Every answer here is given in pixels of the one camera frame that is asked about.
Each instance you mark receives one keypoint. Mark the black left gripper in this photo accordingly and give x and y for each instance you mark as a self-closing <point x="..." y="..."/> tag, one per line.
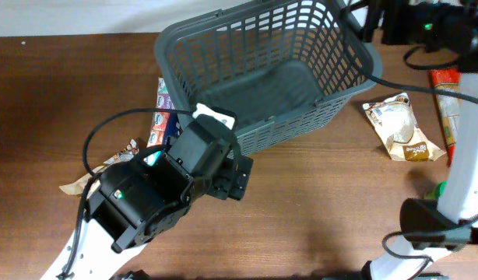
<point x="226" y="187"/>

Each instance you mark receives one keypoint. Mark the beige bread bun package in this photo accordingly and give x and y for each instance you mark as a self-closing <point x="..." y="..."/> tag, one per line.
<point x="395" y="124"/>

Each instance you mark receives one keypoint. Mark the green lidded jar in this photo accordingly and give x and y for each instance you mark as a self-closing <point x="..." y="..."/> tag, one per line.
<point x="436" y="192"/>

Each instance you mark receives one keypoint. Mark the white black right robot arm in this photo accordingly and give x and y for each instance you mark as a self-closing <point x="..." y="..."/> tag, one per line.
<point x="430" y="230"/>

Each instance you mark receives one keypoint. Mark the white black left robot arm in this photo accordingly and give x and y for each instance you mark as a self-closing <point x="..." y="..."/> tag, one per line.
<point x="125" y="206"/>

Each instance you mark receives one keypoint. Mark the Kleenex tissue pack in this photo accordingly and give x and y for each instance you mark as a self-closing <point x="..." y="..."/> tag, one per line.
<point x="163" y="124"/>

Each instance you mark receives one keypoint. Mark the grey plastic mesh basket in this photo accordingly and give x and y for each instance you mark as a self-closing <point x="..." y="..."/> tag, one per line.
<point x="285" y="68"/>

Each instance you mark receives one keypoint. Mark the brown beige snack bag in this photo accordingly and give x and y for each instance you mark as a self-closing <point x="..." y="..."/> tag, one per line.
<point x="77" y="187"/>

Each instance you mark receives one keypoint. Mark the red orange pasta package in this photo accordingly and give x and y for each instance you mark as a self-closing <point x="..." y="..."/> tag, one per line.
<point x="448" y="107"/>

